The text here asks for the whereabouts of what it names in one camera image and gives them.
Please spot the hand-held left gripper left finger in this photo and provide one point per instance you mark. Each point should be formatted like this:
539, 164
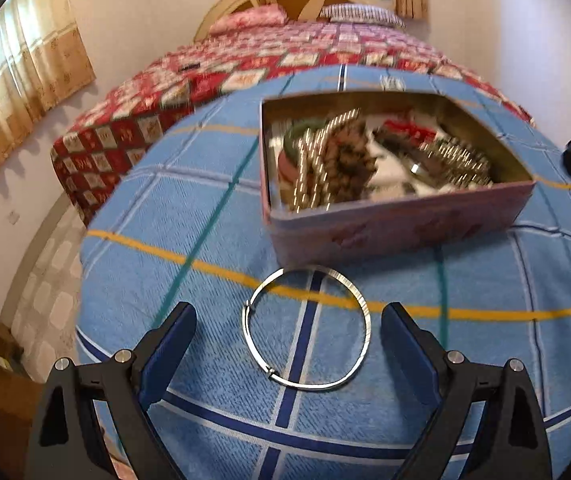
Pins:
170, 355

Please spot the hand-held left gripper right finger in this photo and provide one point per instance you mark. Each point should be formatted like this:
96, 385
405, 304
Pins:
410, 355

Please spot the thin silver bangle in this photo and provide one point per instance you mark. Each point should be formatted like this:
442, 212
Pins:
364, 312

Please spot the pink tin box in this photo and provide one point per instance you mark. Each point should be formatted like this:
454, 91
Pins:
390, 230

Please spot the bangles and jewellery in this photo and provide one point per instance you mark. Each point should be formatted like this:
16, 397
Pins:
313, 165

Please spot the blue plaid blanket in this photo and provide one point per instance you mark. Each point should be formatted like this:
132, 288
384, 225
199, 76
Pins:
165, 220

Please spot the red knot ornament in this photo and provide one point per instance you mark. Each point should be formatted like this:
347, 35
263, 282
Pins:
408, 127

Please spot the white blanket label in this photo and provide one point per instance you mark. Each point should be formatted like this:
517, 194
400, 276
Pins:
390, 83

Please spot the pink bangle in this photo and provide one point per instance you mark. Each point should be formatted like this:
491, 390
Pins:
285, 167

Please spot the red patterned bedspread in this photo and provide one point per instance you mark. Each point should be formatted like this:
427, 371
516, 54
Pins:
115, 135

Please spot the striped pillow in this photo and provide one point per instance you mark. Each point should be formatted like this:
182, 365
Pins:
365, 14

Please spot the wide beige patterned curtain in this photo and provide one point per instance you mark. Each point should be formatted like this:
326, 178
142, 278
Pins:
25, 75

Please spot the cream wooden headboard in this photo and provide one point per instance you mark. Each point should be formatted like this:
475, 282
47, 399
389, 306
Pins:
310, 2

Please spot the pink pillow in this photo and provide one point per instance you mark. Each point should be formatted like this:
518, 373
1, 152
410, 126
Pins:
248, 19

